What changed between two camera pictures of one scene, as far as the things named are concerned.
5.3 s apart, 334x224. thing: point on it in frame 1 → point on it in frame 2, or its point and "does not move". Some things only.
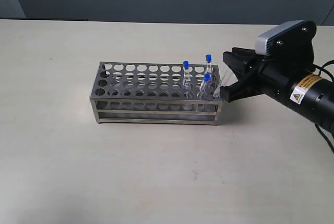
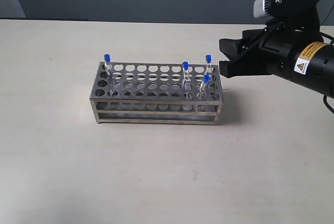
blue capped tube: x=187 y=83 does not move
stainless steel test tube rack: x=158 y=93 does not move
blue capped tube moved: x=216 y=93 → x=107 y=58
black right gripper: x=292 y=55 → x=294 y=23
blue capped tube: x=207 y=78 does not move
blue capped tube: x=209 y=58 does not move
